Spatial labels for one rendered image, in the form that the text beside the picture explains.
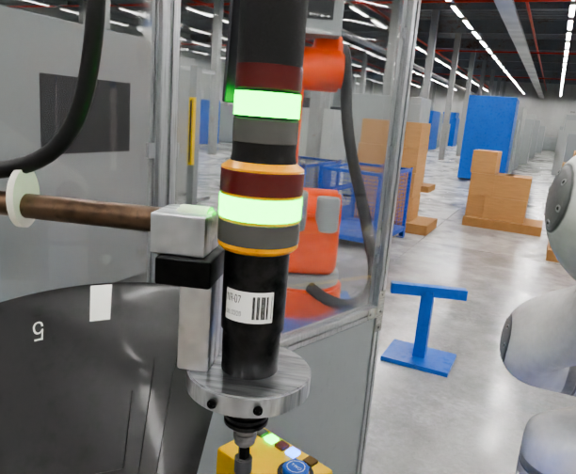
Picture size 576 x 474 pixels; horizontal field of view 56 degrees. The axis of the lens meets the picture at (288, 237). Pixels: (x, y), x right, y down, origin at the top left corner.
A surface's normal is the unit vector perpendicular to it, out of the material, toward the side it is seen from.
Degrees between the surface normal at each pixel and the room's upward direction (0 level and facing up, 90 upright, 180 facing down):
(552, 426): 31
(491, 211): 90
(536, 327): 76
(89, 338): 49
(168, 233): 90
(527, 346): 85
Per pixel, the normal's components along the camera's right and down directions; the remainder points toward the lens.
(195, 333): -0.14, 0.22
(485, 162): -0.47, 0.16
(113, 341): 0.07, -0.50
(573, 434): -0.46, -0.81
